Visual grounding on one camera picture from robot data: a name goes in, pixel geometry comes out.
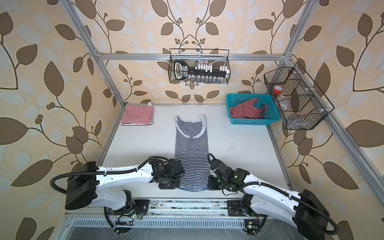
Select blue white striped tank top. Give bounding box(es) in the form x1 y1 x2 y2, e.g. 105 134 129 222
174 115 210 192

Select maroon garment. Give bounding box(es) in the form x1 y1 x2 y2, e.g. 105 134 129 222
229 98 268 119

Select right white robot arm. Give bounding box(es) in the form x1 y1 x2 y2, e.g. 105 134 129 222
209 167 331 240

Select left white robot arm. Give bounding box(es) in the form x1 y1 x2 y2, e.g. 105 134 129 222
65 157 185 211

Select red white striped folded top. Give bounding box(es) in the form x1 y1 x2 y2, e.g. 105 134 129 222
120 105 154 126

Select teal plastic basket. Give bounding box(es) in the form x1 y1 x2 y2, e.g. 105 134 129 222
226 94 280 126

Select red capped clear bottle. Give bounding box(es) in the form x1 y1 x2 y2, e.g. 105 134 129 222
273 85 292 111

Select black socket tool set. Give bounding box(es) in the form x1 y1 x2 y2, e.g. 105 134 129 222
171 60 231 84

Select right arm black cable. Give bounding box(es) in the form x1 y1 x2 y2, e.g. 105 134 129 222
206 152 340 236

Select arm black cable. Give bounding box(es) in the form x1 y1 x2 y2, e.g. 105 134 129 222
206 152 340 236
49 155 170 235

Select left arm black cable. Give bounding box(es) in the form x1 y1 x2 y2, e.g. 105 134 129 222
49 155 170 235

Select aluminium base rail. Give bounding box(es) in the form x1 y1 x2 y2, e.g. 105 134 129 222
67 197 297 231

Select black wire basket right wall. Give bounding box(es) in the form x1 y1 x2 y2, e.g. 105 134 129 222
264 63 335 130

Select black wire basket wall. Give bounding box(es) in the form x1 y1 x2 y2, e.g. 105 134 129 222
264 63 335 130
168 48 231 85

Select black wire basket back wall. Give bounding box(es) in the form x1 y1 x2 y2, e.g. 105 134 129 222
168 48 231 85

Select aluminium frame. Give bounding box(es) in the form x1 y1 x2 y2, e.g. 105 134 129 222
60 1 384 203

